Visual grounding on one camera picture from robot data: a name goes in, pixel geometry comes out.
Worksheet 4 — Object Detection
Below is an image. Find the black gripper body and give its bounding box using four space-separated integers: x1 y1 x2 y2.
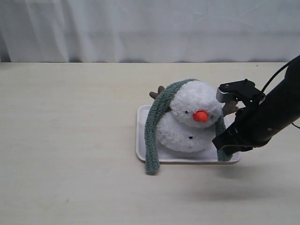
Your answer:
232 103 274 148

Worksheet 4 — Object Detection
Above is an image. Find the white plush snowman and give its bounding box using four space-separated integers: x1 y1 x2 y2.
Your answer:
149 80 240 154

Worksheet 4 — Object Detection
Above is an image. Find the green fuzzy scarf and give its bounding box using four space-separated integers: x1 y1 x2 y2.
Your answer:
143 78 235 176

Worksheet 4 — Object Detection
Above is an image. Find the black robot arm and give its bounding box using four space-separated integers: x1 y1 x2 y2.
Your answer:
212 57 300 161

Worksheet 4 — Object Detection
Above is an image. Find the white square tray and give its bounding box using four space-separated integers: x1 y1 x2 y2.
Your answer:
135 105 242 165

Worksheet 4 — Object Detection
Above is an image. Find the white curtain backdrop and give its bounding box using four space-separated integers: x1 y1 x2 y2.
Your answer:
0 0 300 63

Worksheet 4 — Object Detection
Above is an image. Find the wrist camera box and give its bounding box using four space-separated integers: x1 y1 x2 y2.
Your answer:
216 79 265 106

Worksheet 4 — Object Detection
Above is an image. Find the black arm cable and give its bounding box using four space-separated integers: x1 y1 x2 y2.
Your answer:
261 63 290 94

